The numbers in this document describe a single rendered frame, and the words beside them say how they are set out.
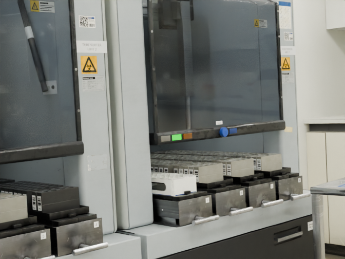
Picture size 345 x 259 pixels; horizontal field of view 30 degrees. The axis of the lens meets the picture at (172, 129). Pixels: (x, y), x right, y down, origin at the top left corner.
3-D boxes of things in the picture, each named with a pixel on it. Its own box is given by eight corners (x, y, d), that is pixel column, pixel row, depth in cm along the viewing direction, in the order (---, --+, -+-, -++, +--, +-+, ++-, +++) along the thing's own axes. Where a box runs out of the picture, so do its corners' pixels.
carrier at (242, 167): (250, 176, 216) (249, 158, 215) (254, 176, 214) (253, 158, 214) (226, 180, 208) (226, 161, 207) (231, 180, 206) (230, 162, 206)
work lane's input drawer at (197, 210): (44, 205, 229) (43, 180, 228) (76, 199, 238) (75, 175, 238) (190, 228, 176) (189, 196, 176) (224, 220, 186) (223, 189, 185)
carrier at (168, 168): (189, 179, 215) (188, 161, 215) (193, 179, 213) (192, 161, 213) (164, 183, 207) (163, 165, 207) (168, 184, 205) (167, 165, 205)
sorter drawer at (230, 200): (79, 199, 239) (78, 174, 239) (109, 193, 249) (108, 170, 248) (227, 219, 187) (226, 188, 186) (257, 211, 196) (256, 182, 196)
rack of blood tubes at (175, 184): (109, 192, 204) (107, 173, 204) (132, 188, 211) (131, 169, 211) (173, 200, 183) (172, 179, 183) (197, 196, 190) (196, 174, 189)
